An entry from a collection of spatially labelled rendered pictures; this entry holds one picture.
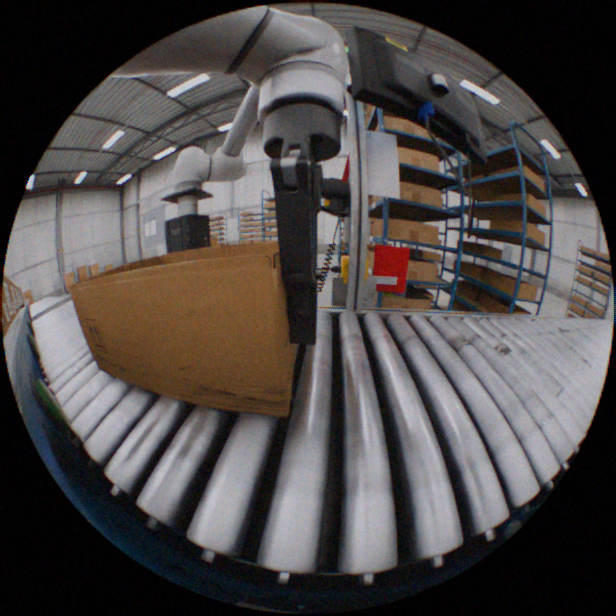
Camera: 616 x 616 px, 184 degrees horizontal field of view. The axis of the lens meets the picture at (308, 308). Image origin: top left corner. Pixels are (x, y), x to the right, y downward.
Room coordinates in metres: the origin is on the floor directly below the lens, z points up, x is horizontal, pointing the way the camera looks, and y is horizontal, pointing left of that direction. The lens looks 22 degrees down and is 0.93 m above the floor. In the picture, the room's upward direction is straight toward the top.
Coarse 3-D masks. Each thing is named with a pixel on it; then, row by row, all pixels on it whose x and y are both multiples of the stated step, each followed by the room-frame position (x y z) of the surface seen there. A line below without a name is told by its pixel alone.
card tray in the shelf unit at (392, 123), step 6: (384, 120) 0.88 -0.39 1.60; (390, 120) 0.88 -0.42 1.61; (396, 120) 0.88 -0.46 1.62; (402, 120) 0.87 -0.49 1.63; (378, 126) 0.99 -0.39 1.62; (384, 126) 0.89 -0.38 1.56; (390, 126) 0.88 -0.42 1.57; (396, 126) 0.88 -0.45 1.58; (402, 126) 0.87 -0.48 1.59; (408, 126) 0.87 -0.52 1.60; (414, 126) 0.86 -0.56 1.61; (408, 132) 0.87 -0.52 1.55; (414, 132) 0.87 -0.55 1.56; (420, 132) 0.86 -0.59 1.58; (426, 132) 0.86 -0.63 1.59
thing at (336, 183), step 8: (328, 184) 0.49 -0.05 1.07; (336, 184) 0.48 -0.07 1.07; (344, 184) 0.48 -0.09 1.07; (328, 192) 0.49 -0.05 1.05; (336, 192) 0.49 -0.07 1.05; (344, 192) 0.48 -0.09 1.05; (328, 200) 0.51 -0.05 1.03; (336, 200) 0.50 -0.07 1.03; (344, 200) 0.50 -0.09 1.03; (336, 208) 0.50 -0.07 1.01; (344, 208) 0.50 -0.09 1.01; (336, 216) 0.52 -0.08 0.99; (344, 216) 0.49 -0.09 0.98
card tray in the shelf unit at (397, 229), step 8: (376, 224) 1.15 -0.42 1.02; (392, 224) 0.89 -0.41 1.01; (400, 224) 0.88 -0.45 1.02; (408, 224) 0.88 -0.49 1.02; (416, 224) 0.87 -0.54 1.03; (424, 224) 0.86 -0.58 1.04; (376, 232) 1.14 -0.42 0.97; (392, 232) 0.89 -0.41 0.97; (400, 232) 0.88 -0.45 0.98; (408, 232) 0.88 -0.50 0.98; (416, 232) 0.87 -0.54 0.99; (424, 232) 0.86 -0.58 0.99; (432, 232) 0.85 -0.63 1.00; (408, 240) 0.88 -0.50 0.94; (416, 240) 0.87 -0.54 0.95; (424, 240) 0.86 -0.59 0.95; (432, 240) 0.85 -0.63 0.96
